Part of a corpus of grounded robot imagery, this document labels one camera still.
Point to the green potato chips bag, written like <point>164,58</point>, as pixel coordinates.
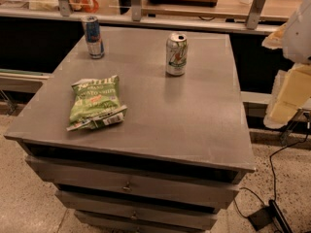
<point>97,104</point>

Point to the grey drawer cabinet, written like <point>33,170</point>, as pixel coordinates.
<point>176,158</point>

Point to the blue silver redbull can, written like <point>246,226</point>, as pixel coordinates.
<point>93,36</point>

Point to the black floor power box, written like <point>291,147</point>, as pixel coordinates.
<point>267,215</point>

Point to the grey metal bracket right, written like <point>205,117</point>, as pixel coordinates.
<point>253,17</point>

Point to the grey metal bracket middle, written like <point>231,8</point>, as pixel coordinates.
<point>136,10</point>

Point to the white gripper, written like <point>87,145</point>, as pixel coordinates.
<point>298,36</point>

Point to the white green 7up can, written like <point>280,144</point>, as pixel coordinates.
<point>176,54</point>

